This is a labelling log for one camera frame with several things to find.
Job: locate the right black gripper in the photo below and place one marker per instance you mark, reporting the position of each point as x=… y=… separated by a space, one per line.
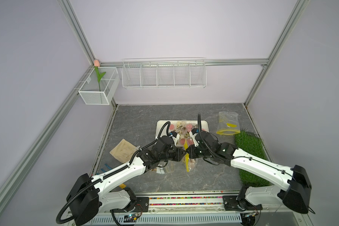
x=190 y=151

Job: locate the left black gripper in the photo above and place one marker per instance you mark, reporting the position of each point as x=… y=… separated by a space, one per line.
x=178 y=152

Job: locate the cookie ziploc bag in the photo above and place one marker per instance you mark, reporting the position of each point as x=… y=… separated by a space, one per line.
x=189 y=163
x=169 y=168
x=228 y=123

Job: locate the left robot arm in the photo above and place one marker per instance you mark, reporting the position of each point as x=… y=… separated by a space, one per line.
x=89 y=195

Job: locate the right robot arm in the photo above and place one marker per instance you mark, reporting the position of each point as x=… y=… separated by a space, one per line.
x=293 y=186

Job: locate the poured wrapped cookie pile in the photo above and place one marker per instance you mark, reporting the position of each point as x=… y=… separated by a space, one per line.
x=183 y=129

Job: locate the beige work glove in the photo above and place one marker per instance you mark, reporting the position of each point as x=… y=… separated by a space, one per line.
x=123 y=151

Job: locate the pink artificial tulip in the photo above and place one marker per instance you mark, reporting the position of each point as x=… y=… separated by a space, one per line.
x=98 y=73

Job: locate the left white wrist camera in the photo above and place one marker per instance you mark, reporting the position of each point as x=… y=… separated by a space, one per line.
x=175 y=136

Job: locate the white wire wall basket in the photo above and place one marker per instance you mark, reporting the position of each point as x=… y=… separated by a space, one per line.
x=185 y=72

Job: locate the white mesh wall box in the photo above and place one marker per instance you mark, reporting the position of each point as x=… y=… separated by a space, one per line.
x=89 y=90

